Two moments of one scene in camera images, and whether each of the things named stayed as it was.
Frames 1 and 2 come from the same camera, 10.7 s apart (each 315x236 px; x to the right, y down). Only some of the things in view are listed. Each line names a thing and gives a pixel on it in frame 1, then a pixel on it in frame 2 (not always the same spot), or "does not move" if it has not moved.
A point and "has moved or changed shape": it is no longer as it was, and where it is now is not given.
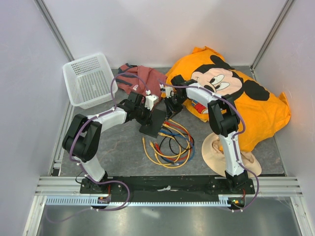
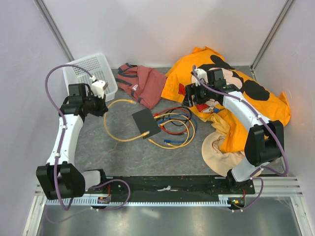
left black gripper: (147, 120) -> (102, 105)
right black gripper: (170, 109) -> (191, 90)
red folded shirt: (139, 79) does not move
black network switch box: (158, 117) has moved or changed shape
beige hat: (213, 155) does not move
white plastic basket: (88, 80) does not move
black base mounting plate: (169, 186) does not move
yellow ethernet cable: (166, 165) -> (125, 140)
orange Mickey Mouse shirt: (264, 110) does not move
